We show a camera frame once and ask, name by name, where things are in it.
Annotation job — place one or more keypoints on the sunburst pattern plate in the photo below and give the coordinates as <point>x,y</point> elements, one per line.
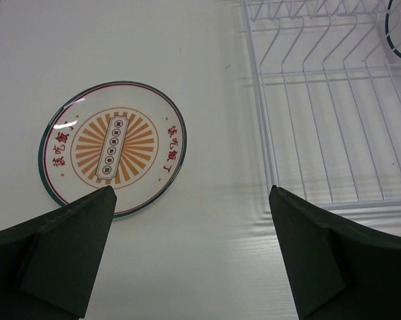
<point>123,134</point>

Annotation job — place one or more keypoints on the white wire dish rack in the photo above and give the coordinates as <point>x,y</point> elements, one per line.
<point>328,98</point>

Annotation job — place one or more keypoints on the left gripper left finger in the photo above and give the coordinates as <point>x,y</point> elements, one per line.
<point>49,264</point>

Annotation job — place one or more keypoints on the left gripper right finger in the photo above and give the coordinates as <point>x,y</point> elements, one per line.
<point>337,268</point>

